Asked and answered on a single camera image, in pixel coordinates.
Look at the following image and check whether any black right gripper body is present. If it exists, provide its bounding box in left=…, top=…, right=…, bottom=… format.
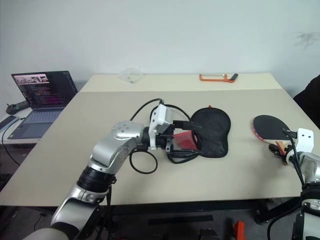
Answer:
left=283, top=145, right=295, bottom=166

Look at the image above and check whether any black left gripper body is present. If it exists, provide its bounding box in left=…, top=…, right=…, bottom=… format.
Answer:
left=154, top=120, right=181, bottom=154

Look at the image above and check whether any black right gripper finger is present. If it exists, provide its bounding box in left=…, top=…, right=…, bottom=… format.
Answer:
left=268, top=143, right=283, bottom=160
left=282, top=127, right=299, bottom=139

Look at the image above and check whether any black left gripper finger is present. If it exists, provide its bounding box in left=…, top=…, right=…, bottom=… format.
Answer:
left=174, top=120, right=203, bottom=131
left=171, top=148, right=205, bottom=157

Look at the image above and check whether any table tennis paddle black rubber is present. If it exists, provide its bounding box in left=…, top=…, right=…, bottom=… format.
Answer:
left=252, top=114, right=293, bottom=156

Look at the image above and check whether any black paddle case red lining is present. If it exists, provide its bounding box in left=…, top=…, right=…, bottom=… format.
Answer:
left=173, top=104, right=232, bottom=159

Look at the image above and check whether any black chair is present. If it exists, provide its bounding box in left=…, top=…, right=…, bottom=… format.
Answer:
left=293, top=74, right=320, bottom=127

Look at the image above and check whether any clear plastic bag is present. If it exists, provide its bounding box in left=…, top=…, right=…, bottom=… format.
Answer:
left=118, top=66, right=146, bottom=85

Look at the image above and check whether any black box under table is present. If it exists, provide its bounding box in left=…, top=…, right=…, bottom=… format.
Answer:
left=198, top=227, right=219, bottom=240

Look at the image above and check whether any orange tool under table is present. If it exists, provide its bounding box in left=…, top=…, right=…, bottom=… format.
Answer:
left=232, top=220, right=245, bottom=240

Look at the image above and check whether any open grey laptop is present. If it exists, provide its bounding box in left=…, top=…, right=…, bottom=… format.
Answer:
left=6, top=70, right=79, bottom=140

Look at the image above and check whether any grey robot torso shell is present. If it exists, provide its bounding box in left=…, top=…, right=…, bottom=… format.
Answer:
left=21, top=225, right=72, bottom=240

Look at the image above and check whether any black smartphone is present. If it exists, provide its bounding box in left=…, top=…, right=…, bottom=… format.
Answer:
left=0, top=115, right=17, bottom=131

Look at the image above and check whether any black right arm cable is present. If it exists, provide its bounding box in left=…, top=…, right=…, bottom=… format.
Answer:
left=286, top=136, right=309, bottom=192

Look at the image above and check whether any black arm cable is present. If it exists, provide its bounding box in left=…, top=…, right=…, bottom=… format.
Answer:
left=128, top=98, right=199, bottom=175
left=286, top=136, right=309, bottom=192

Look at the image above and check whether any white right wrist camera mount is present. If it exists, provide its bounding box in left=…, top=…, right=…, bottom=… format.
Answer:
left=295, top=127, right=315, bottom=154

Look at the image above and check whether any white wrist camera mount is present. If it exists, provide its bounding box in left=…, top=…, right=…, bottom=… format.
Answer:
left=295, top=127, right=315, bottom=154
left=147, top=104, right=175, bottom=151

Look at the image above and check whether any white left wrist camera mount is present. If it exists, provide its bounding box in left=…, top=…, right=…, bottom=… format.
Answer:
left=147, top=104, right=175, bottom=151

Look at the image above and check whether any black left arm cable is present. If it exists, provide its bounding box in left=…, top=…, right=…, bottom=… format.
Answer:
left=128, top=98, right=199, bottom=175

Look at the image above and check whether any orange frame saw black handle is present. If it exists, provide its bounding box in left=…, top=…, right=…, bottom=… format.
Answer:
left=198, top=72, right=239, bottom=83

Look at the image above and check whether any black table leg frame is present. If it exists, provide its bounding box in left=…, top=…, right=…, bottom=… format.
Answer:
left=254, top=196, right=302, bottom=225

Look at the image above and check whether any thin black power cable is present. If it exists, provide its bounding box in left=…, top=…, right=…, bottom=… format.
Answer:
left=0, top=116, right=27, bottom=166

